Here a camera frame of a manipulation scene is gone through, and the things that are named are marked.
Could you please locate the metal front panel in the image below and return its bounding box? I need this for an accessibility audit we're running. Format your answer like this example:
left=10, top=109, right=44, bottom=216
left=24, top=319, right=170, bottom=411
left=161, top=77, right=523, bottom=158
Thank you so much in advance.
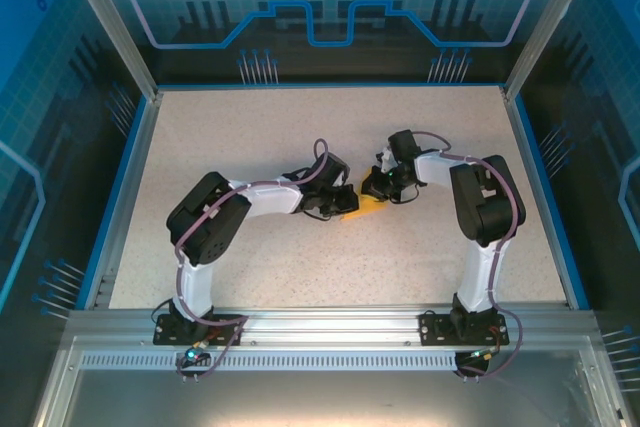
left=34, top=336, right=634, bottom=427

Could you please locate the thin black right camera cable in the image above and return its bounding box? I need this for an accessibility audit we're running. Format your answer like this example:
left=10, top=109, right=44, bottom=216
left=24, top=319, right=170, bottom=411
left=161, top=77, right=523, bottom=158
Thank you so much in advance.
left=387, top=185, right=422, bottom=206

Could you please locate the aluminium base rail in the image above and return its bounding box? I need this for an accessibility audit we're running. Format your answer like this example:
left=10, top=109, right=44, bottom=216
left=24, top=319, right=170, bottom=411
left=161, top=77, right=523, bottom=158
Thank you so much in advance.
left=67, top=302, right=599, bottom=348

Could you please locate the aluminium side rail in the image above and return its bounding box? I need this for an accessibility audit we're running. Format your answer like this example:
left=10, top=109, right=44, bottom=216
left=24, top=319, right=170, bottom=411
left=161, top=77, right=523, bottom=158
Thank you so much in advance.
left=82, top=91, right=164, bottom=311
left=499, top=86, right=591, bottom=311

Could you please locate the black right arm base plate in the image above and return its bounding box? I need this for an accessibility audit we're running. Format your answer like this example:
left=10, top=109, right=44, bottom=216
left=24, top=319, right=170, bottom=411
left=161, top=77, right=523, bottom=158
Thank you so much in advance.
left=418, top=312, right=507, bottom=347

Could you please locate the slotted metal cable duct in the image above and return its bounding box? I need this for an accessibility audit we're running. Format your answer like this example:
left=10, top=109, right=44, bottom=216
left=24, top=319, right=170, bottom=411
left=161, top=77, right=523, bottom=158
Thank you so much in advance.
left=79, top=352, right=501, bottom=373

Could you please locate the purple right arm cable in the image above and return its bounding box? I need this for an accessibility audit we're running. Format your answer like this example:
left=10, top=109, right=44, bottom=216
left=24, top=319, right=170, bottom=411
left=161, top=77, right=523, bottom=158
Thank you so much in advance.
left=414, top=130, right=525, bottom=381

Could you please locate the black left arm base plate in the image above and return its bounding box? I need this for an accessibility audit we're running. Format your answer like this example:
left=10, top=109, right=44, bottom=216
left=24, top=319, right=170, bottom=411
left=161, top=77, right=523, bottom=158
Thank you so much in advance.
left=152, top=312, right=246, bottom=347

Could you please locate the aluminium frame post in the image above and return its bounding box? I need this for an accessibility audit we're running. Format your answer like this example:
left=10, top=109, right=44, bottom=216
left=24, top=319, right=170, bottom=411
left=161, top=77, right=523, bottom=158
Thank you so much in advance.
left=501, top=0, right=604, bottom=101
left=55, top=0, right=164, bottom=101

